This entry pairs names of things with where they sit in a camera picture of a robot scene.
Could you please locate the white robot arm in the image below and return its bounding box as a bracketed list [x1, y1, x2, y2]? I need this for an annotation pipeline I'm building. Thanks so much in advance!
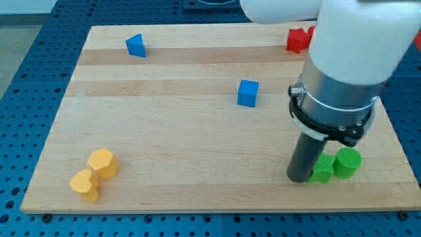
[240, 0, 420, 146]

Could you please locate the red block behind arm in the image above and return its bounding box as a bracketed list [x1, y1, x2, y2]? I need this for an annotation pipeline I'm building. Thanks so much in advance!
[307, 26, 315, 42]

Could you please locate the blue cube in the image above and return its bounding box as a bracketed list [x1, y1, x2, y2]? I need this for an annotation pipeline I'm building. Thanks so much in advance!
[237, 80, 259, 107]

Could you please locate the wooden board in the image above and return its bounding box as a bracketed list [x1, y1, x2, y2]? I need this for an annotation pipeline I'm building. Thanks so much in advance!
[21, 22, 420, 214]

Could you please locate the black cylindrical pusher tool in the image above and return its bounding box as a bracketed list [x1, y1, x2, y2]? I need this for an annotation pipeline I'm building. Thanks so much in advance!
[287, 132, 327, 183]

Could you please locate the blue triangular prism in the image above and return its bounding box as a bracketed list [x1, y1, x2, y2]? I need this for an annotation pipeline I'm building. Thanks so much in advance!
[125, 34, 147, 58]

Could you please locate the yellow hexagon block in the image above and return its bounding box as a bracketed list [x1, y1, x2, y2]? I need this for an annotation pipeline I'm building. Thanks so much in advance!
[87, 148, 119, 180]

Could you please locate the red star block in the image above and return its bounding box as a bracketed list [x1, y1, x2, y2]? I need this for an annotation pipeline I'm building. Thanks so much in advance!
[286, 28, 310, 53]

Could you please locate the green star block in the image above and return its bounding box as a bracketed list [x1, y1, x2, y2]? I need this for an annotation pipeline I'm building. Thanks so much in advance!
[309, 153, 335, 184]

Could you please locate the yellow heart block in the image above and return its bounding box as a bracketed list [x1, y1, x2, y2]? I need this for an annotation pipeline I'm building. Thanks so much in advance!
[70, 169, 99, 202]

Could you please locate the green cylinder block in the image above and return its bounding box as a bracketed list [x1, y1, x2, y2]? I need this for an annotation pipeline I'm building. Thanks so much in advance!
[333, 147, 362, 178]

